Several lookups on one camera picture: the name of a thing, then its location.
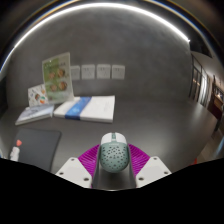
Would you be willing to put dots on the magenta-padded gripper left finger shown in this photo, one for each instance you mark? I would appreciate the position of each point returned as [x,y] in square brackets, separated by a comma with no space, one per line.
[88,161]

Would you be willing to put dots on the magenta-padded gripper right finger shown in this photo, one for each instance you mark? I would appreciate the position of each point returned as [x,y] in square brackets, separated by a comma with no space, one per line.
[140,161]

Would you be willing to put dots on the pale green perforated computer mouse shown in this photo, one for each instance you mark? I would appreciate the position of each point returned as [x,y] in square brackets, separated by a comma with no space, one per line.
[114,155]

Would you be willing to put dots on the dark grey printed mouse pad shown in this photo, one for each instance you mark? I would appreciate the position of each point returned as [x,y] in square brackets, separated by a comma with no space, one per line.
[38,146]

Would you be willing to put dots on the white book with blue band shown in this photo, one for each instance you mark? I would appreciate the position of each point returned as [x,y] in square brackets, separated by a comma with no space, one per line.
[96,108]

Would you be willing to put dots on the small white colourful-print card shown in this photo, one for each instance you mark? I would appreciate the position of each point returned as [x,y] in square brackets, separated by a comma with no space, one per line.
[36,96]

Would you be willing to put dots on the green standing menu sheet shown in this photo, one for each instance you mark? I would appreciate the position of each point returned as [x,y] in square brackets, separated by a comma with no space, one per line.
[57,78]

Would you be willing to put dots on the black-framed glass door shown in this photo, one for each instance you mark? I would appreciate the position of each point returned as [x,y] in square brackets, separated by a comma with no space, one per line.
[198,81]

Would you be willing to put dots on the white ceiling light strip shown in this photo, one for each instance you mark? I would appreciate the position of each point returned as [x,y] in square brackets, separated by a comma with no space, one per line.
[100,5]

